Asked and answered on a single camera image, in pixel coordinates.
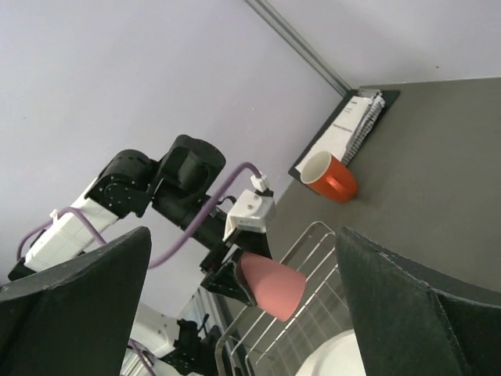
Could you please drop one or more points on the pink plastic cup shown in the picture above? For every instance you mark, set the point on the pink plastic cup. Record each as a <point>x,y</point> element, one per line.
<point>277,288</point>

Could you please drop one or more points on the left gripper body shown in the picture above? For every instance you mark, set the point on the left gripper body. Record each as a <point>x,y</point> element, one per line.
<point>210,234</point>

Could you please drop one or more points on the white paper booklet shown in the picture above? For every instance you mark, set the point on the white paper booklet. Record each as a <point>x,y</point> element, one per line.
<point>345,134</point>

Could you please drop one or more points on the orange mug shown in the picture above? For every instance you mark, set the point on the orange mug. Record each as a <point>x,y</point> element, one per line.
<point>328,177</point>

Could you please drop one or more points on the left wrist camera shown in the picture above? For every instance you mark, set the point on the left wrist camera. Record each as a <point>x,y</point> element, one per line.
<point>253,210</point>

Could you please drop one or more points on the white blue-rimmed plate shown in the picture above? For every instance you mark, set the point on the white blue-rimmed plate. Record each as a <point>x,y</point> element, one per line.
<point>339,355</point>

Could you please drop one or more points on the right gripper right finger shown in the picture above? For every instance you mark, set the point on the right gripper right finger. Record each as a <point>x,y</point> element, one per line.
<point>410,319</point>

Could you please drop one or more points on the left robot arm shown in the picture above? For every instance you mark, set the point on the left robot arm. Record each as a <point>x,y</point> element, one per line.
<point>179,186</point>

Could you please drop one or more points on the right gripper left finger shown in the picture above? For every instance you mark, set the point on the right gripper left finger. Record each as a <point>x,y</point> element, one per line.
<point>75,318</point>

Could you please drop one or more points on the wire dish rack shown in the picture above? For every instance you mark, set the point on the wire dish rack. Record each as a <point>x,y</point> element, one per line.
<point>301,310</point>

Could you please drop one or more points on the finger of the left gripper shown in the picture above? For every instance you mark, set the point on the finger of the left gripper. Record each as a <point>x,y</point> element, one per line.
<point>253,242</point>
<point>227,280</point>

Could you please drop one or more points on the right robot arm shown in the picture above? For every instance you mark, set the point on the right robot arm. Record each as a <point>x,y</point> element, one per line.
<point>172,337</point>

